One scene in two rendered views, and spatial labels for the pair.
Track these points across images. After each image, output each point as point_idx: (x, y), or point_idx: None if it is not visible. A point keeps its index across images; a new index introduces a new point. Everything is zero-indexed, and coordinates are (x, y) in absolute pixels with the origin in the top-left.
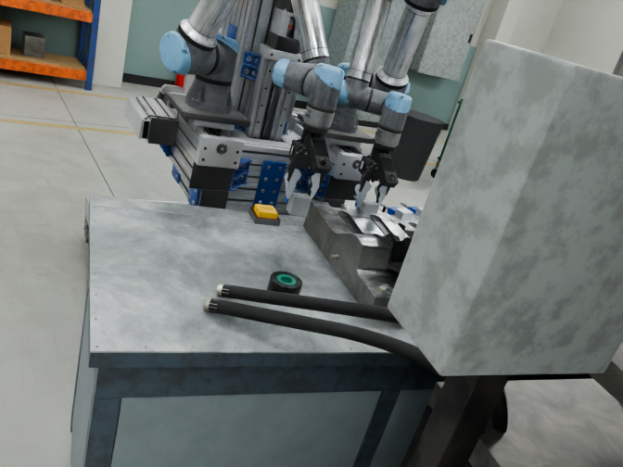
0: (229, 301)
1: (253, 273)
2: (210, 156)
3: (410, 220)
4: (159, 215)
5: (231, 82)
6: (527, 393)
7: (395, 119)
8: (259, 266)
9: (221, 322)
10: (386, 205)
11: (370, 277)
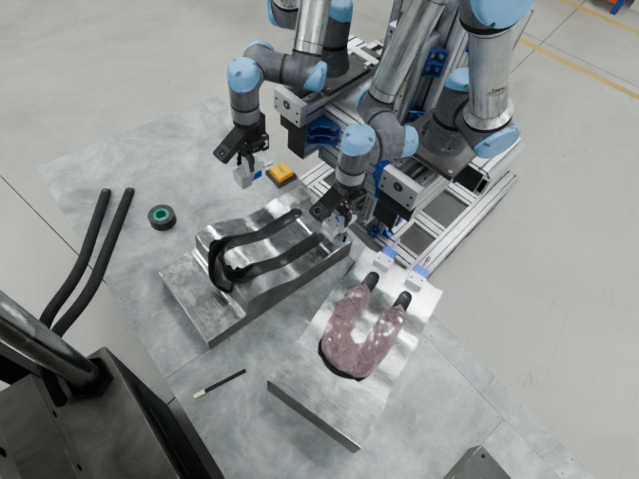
0: (103, 196)
1: (177, 199)
2: (280, 106)
3: (380, 272)
4: (221, 130)
5: (337, 48)
6: (125, 427)
7: (340, 155)
8: (192, 198)
9: (96, 203)
10: (396, 243)
11: (193, 260)
